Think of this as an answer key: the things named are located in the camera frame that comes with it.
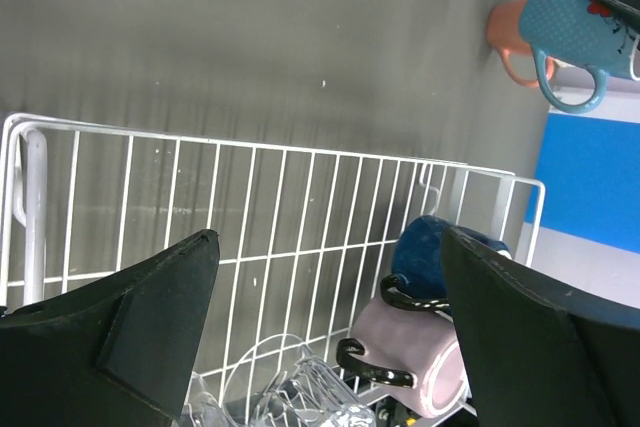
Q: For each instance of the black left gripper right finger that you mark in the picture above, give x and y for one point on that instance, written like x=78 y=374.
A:
x=538 y=351

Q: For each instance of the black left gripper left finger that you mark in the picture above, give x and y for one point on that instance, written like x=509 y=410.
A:
x=116 y=352

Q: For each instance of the light blue dotted mug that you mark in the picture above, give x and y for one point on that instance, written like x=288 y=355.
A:
x=585 y=34

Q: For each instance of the lilac ceramic mug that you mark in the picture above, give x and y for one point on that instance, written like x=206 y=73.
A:
x=413 y=356

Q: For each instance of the orange ceramic mug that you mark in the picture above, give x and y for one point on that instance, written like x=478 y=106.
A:
x=502 y=34

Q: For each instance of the dark blue ceramic mug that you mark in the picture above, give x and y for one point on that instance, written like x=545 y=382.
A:
x=416 y=284

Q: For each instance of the clear glass left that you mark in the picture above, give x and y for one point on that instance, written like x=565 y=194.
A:
x=280 y=381

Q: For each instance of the white wire dish rack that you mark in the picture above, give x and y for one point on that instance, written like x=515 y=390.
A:
x=305 y=234

